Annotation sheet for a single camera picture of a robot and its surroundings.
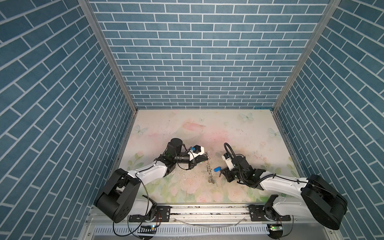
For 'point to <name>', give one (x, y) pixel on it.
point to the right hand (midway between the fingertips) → (220, 169)
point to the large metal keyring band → (209, 170)
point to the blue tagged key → (217, 169)
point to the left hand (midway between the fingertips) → (206, 158)
